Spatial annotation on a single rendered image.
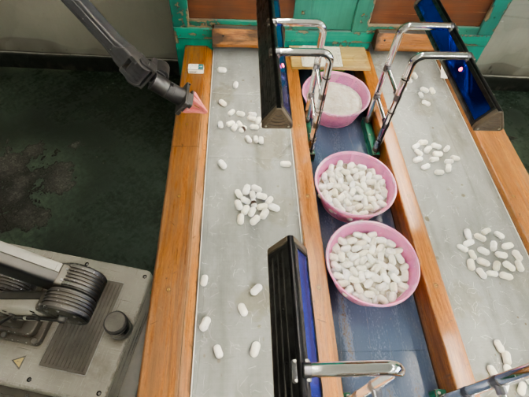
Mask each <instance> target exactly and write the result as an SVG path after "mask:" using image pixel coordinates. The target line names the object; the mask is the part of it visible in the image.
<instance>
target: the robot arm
mask: <svg viewBox="0 0 529 397"><path fill-rule="evenodd" d="M61 1H62V2H63V3H64V4H65V5H66V6H67V7H68V9H69V10H70V11H71V12H72V13H73V14H74V15H75V16H76V17H77V19H78V20H79V21H80V22H81V23H82V24H83V25H84V26H85V27H86V29H87V30H88V31H89V32H90V33H91V34H92V35H93V36H94V37H95V38H96V39H97V40H98V41H99V42H100V43H101V44H102V45H103V46H104V48H105V49H106V50H107V52H108V53H109V55H110V56H111V57H112V59H113V61H114V62H115V63H116V65H117V66H118V67H119V68H120V69H119V71H120V72H121V73H122V74H123V75H124V76H125V79H126V81H127V82H129V83H130V84H131V85H133V86H134V87H138V88H140V89H142V88H143V87H144V86H145V85H146V83H147V82H148V81H149V83H148V89H149V90H151V91H153V92H154V93H156V94H158V95H160V96H161V97H163V98H165V99H167V100H169V101H170V102H172V103H174V104H176V109H175V114H176V115H178V116H179V115H180V114H181V112H183V113H203V114H206V113H207V112H208V110H207V109H206V108H205V106H204V105H203V104H202V101H201V100H200V98H199V97H198V95H197V93H196V92H195V91H192V92H191V93H190V92H189V91H190V85H191V84H190V83H188V82H187V83H186V84H185V85H184V86H183V87H180V86H178V85H177V84H175V83H173V82H172V81H170V80H169V69H170V68H169V65H168V63H167V62H166V61H163V60H157V59H156V58H152V60H151V61H149V60H148V59H146V57H145V56H144V55H143V54H142V53H141V52H138V51H137V50H136V48H135V47H134V46H132V45H131V44H130V43H129V42H127V41H126V40H125V39H124V38H123V37H122V36H121V35H120V34H119V33H118V32H117V31H116V29H115V28H114V27H113V26H112V25H111V24H110V23H109V22H108V21H107V20H106V19H105V18H104V17H103V16H102V14H101V13H100V12H99V11H98V10H97V9H96V8H95V7H94V5H93V4H92V3H91V2H90V1H89V0H61ZM194 105H196V106H198V107H199V108H200V109H199V108H198V107H196V106H194Z"/></svg>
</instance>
